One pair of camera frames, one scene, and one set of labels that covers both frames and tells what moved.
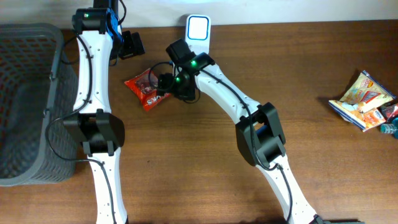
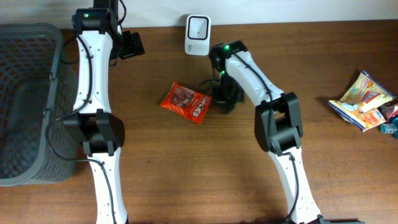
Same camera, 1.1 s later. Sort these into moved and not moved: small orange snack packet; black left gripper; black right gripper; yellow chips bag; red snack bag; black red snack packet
Moved: black right gripper; red snack bag
Not moved: black red snack packet; small orange snack packet; black left gripper; yellow chips bag
